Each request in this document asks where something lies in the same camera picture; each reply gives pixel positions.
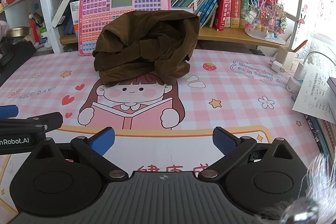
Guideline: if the stack of notebooks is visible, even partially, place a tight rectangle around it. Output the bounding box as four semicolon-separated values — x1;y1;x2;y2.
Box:
304;76;336;161

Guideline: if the black bag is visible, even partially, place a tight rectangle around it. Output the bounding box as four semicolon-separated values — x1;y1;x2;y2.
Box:
0;37;38;75

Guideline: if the small white charger plug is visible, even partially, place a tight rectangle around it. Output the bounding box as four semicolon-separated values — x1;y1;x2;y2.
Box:
269;59;286;73

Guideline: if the shiny silver ball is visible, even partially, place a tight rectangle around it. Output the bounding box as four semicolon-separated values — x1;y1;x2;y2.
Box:
280;197;320;224

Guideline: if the white pen holder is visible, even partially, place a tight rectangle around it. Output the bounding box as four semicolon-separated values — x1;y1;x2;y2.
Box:
277;40;308;70

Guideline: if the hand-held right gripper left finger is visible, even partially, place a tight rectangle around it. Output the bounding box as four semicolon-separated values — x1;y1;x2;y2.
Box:
33;126;130;182

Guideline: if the pink learning tablet toy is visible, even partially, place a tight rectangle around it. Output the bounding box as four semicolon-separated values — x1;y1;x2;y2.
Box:
78;0;172;56

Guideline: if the white fluffy pompom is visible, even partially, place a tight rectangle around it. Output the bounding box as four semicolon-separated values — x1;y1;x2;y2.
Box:
306;153;336;224

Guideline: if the brown garment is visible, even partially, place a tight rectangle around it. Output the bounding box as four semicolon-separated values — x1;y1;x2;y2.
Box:
92;10;200;87

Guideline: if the handwritten paper sheet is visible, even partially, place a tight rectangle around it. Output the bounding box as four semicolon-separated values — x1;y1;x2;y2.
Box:
292;64;336;125

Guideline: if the colourful bead ornament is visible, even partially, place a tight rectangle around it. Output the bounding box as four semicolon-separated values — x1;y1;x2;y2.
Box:
245;0;287;45

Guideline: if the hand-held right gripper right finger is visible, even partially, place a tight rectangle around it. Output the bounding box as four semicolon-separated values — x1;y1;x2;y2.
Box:
198;126;298;182

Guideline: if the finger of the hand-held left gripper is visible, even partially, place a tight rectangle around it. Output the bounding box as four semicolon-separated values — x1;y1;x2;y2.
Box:
0;112;64;133
0;105;19;118

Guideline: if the pink checked cartoon desk mat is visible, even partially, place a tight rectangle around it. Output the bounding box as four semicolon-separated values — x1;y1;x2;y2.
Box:
0;49;326;214

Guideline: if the brass bowl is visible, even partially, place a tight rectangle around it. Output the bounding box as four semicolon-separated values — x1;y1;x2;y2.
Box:
6;26;30;39

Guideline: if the white power adapter with cable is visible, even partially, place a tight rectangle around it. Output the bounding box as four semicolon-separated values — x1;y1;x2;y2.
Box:
286;51;336;99

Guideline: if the white and wooden bookshelf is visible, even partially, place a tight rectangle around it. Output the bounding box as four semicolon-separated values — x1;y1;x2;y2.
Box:
35;0;306;55

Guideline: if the red tassel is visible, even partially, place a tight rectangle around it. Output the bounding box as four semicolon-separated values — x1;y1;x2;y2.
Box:
28;13;40;44

